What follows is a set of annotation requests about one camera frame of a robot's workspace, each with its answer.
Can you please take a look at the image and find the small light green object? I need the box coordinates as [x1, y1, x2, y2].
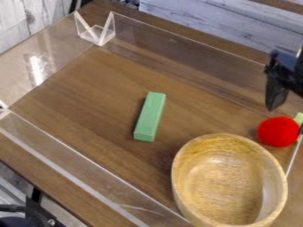
[294, 113, 303, 126]

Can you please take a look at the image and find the oval wooden bowl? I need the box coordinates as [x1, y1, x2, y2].
[172, 133, 287, 227]

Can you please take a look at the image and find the red fuzzy ball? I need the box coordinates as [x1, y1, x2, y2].
[256, 116, 299, 147]

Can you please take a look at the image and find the clear acrylic corner bracket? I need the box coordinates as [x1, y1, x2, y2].
[73, 12, 116, 46]

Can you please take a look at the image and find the clear acrylic table barrier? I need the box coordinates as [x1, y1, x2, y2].
[0, 12, 303, 227]

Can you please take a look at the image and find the black clamp with cable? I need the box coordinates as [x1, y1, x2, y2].
[0, 187, 67, 227]

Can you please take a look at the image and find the green rectangular block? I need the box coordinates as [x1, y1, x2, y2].
[132, 92, 166, 142]

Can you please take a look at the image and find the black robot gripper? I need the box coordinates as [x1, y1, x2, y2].
[264, 50, 303, 111]

